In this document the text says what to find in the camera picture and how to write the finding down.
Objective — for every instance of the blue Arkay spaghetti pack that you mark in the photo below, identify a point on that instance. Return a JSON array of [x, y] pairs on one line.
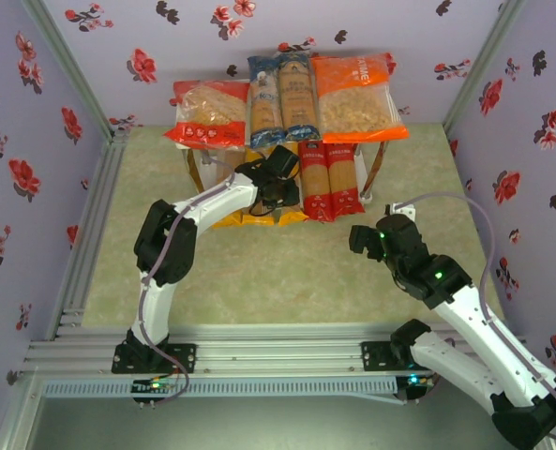
[[265, 103]]

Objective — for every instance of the white two-tier shelf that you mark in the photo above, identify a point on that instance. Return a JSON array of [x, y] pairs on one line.
[[371, 173]]

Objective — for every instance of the aluminium lower frame rail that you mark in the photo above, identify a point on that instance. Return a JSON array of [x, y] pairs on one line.
[[17, 412]]

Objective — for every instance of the blue Molisana spaghetti pack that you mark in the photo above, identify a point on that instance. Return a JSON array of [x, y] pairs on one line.
[[298, 98]]

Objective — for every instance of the orange Pastatime macaroni bag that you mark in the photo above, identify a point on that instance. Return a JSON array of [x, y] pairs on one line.
[[355, 103]]

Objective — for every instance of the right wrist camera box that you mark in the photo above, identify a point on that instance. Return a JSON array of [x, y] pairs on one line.
[[406, 213]]

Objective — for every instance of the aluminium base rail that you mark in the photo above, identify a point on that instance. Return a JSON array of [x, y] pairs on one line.
[[277, 351]]

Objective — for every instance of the red macaroni pasta bag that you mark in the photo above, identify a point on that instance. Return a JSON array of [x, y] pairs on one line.
[[209, 112]]

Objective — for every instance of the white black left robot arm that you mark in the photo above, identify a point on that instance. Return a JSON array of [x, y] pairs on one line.
[[155, 300]]

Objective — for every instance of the aluminium corner post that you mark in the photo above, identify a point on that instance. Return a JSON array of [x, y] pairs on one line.
[[479, 61], [66, 56]]

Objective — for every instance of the red spaghetti pack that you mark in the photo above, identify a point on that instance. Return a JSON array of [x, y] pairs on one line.
[[314, 187], [345, 183]]

